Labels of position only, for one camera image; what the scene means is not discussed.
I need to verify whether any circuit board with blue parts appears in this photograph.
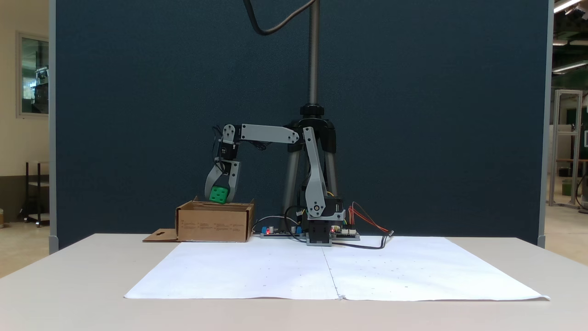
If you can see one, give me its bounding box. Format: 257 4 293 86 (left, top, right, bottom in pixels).
260 224 306 240

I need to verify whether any black power cable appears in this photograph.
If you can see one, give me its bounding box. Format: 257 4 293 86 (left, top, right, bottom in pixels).
333 231 395 250

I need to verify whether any black shelf cart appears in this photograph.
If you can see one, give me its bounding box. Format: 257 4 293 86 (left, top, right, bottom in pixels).
19 161 50 228

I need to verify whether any circuit board with orange wires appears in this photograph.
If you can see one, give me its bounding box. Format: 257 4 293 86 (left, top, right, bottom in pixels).
332 227 361 241

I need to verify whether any black and silver tripod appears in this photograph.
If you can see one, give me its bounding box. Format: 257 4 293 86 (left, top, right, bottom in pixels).
280 0 340 233

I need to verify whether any white paper sheet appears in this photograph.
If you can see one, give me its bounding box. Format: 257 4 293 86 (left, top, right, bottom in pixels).
124 237 550 302

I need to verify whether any ceiling strip light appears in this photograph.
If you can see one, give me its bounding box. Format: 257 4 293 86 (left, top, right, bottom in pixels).
554 0 582 14
553 60 588 74

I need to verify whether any black base wire bundle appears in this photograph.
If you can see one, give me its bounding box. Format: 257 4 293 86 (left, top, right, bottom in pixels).
284 205 307 242

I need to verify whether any silver metal frame rack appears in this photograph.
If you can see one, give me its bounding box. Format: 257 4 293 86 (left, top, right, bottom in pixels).
548 89 584 210

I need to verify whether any brown cardboard box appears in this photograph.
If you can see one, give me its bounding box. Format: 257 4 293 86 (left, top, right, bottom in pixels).
142 196 255 243

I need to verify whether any thin white cable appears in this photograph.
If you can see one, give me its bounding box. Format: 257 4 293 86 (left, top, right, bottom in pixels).
252 215 288 233

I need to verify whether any grey curved moving gripper finger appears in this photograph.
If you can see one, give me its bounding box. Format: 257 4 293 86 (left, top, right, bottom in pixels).
205 164 225 202

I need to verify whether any orange wire pair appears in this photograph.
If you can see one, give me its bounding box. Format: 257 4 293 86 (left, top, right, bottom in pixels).
348 201 391 234

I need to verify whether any framed wall window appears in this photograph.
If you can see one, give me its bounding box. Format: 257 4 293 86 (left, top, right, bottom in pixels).
16 31 50 119

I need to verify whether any thick black camera cable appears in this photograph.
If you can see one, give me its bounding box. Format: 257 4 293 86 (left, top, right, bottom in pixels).
243 0 317 36

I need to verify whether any dark blue partition panel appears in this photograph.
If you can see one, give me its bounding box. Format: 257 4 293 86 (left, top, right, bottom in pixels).
49 0 554 251

